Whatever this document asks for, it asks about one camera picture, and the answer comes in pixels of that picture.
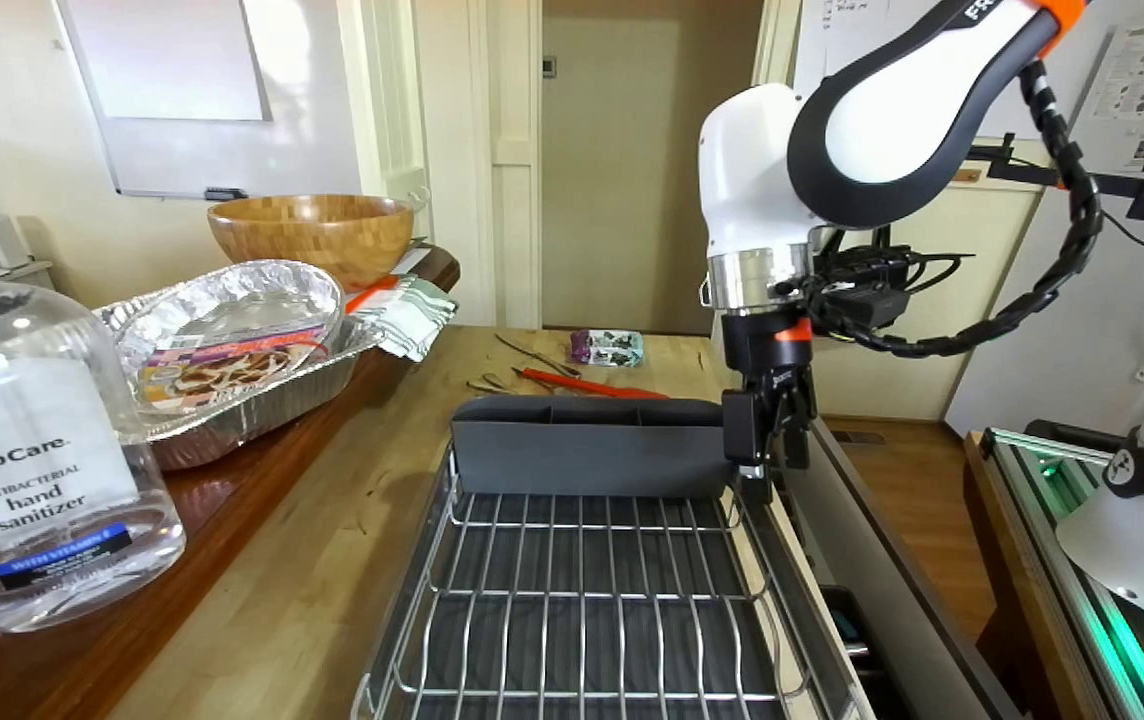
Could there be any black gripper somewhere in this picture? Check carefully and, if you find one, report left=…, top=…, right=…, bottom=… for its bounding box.
left=718, top=307, right=815, bottom=468

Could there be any grey metal drying rack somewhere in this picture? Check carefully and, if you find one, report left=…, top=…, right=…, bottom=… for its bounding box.
left=352, top=395, right=873, bottom=720

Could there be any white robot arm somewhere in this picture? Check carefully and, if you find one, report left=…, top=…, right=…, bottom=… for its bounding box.
left=694, top=0, right=1144, bottom=609

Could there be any small printed packet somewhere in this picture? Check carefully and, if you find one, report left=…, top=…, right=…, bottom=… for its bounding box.
left=570, top=328, right=644, bottom=369

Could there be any orange silicone spatula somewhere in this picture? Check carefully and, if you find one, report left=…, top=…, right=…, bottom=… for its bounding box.
left=512, top=369, right=665, bottom=401

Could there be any wooden bowl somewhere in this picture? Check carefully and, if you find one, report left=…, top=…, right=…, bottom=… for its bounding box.
left=209, top=198, right=413, bottom=290

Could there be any aluminium foil tray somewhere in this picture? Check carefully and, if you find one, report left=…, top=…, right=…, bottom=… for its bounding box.
left=99, top=261, right=366, bottom=472

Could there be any whiteboard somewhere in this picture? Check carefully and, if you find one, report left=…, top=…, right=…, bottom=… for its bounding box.
left=57, top=0, right=360, bottom=202

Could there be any clear hand sanitizer bottle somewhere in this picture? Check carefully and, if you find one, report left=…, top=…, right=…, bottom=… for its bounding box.
left=0, top=280, right=188, bottom=636

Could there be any black cable bundle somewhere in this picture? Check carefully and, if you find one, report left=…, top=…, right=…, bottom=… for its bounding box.
left=802, top=57, right=1106, bottom=362

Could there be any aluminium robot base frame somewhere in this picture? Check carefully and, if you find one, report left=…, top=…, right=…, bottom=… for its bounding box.
left=962, top=423, right=1144, bottom=720

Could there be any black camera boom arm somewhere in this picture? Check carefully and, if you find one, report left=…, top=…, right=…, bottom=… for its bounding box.
left=967, top=135, right=1144, bottom=222

